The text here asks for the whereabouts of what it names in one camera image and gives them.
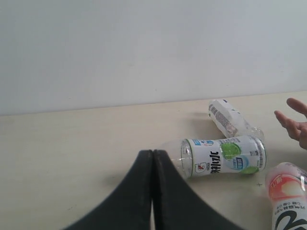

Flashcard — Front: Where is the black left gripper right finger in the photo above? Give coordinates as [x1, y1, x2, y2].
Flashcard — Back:
[152, 150, 241, 230]

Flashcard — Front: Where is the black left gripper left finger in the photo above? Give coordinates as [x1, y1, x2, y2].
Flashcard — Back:
[65, 150, 153, 230]

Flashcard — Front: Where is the clear bottle lime label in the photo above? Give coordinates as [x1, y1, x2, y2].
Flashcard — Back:
[159, 135, 267, 179]

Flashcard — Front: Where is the clear bottle white blue label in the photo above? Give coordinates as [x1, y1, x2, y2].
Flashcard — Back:
[208, 99, 264, 140]

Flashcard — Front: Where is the pink peach drink bottle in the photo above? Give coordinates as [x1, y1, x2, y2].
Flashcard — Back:
[265, 162, 307, 230]

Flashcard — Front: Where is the person's open bare hand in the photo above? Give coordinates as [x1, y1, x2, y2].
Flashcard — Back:
[274, 98, 307, 150]

